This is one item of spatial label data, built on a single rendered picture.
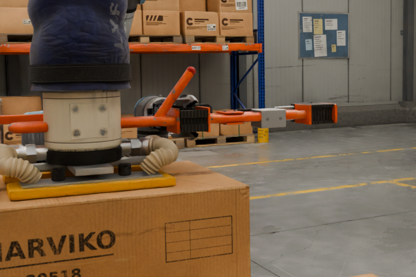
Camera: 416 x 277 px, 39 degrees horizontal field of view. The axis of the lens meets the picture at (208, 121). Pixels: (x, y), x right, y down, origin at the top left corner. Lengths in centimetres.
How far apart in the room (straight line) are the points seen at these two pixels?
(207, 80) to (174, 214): 958
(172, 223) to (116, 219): 12
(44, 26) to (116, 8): 15
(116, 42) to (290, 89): 1040
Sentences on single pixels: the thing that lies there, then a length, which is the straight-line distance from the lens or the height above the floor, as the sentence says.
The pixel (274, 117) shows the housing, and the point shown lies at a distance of 148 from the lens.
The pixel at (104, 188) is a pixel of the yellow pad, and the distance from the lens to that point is 124.
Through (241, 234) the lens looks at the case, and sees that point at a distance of 130.
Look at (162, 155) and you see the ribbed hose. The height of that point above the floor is 101.
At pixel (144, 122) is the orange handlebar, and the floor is 108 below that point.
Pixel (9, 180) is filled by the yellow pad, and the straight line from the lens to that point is 141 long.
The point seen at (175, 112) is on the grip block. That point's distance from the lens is 138.
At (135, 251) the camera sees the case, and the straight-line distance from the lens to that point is 123.
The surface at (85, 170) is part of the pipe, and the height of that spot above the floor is 99.
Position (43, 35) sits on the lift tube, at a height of 127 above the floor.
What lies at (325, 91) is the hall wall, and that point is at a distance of 1208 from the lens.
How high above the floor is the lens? 119
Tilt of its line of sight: 5 degrees down
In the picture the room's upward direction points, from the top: 1 degrees counter-clockwise
